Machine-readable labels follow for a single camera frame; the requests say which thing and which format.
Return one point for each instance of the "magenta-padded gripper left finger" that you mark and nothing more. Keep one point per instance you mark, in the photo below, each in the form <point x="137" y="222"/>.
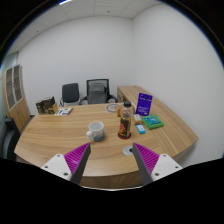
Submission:
<point x="78" y="159"/>

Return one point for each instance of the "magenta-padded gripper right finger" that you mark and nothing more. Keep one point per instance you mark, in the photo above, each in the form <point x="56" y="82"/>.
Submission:
<point x="146" y="160"/>

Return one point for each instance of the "small blue box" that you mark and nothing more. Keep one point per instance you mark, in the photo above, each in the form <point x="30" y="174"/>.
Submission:
<point x="140" y="129"/>

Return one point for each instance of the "round red coaster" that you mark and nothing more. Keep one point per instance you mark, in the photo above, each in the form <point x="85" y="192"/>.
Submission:
<point x="124" y="136"/>

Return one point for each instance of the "white mug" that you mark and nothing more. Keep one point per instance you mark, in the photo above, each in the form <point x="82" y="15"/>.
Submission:
<point x="96" y="131"/>

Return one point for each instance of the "green flat box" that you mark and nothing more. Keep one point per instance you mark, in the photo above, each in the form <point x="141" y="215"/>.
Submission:
<point x="152" y="121"/>

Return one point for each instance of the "small yellow packet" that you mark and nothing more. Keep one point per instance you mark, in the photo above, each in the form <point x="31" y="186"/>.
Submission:
<point x="137" y="118"/>

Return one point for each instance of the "brown drink bottle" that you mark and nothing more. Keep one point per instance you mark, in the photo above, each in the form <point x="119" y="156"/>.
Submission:
<point x="125" y="120"/>

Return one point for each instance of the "green white booklet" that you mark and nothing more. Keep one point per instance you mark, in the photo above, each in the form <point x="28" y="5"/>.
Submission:
<point x="63" y="111"/>

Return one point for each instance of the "purple standing sign card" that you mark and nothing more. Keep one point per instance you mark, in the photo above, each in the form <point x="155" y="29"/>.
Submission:
<point x="144" y="104"/>

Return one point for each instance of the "round white mat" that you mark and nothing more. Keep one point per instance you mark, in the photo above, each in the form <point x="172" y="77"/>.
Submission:
<point x="112" y="107"/>

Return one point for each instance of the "brown cardboard box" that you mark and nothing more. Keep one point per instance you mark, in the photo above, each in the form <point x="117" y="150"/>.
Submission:
<point x="46" y="105"/>

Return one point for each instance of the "grey padded office chair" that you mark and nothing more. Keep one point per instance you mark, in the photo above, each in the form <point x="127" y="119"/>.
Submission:
<point x="70" y="94"/>

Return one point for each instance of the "black mesh office chair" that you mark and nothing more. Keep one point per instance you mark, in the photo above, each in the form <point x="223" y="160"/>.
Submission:
<point x="97" y="91"/>

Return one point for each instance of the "wooden glass-door cabinet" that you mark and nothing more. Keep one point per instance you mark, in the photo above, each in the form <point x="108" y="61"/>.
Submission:
<point x="14" y="97"/>

